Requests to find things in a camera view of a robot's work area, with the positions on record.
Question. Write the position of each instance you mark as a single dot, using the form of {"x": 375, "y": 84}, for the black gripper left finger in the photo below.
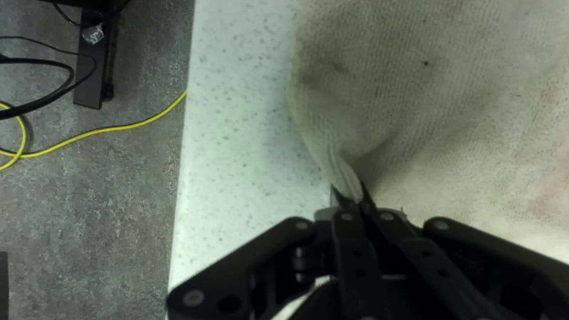
{"x": 250, "y": 267}

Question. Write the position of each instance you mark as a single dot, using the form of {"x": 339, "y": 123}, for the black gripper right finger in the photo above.
{"x": 474, "y": 267}

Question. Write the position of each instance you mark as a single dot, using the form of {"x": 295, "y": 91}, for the beige stained cloth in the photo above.
{"x": 439, "y": 100}

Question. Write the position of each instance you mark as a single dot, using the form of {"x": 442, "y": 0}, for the black bar with white label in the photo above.
{"x": 95, "y": 64}

